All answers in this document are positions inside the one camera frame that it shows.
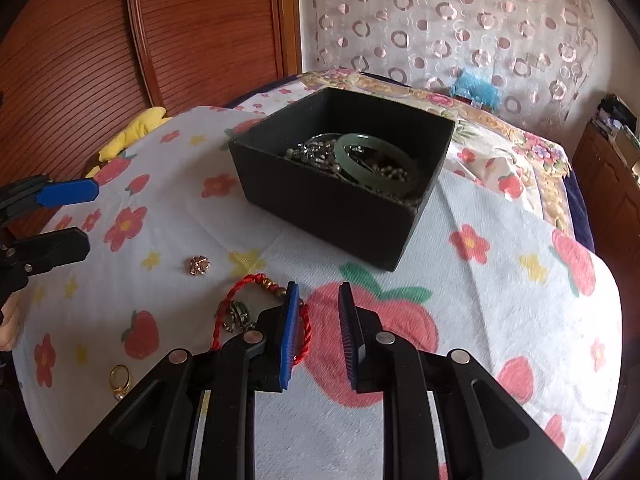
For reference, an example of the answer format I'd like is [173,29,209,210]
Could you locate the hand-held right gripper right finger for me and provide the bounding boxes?
[337,281,583,480]

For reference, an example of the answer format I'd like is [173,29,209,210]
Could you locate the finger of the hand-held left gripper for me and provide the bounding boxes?
[0,175,100,222]
[0,226,92,292]

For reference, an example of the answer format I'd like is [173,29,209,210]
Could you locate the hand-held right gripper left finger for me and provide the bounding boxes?
[57,281,303,480]

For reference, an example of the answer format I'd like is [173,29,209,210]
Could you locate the green pendant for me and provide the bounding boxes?
[219,299,251,334]

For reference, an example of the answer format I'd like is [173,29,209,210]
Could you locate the red cord bracelet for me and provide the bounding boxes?
[209,273,314,367]

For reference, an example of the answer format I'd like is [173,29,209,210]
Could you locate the black jewelry box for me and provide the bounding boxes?
[228,86,456,272]

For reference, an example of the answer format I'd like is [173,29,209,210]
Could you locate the gold ring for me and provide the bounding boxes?
[108,363,134,402]

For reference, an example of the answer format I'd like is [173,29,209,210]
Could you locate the pale green jade bangle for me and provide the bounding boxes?
[333,132,420,197]

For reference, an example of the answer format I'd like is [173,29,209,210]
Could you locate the dark bead necklace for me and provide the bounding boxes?
[284,134,427,207]

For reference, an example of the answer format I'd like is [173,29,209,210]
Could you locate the person's left hand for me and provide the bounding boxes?
[0,291,22,352]

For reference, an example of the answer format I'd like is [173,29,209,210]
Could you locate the yellow plush pillow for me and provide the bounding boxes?
[82,106,174,179]

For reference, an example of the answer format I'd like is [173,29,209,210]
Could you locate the wooden slatted wardrobe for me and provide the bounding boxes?
[0,0,304,241]

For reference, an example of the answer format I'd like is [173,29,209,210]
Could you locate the dark blue bed sheet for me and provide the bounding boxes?
[564,144,597,254]

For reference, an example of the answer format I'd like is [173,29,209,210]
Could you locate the blue plastic bag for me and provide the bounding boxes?
[448,67,501,109]

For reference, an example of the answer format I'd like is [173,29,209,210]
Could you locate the wooden low cabinet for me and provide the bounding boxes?
[570,121,640,282]

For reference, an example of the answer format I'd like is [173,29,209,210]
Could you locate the circle print sheer curtain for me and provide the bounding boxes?
[297,0,609,142]

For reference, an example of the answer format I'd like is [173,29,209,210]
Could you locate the cardboard box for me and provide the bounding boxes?
[616,122,640,167]

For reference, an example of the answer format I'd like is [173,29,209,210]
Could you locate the pile of clothes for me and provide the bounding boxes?
[597,92,639,134]

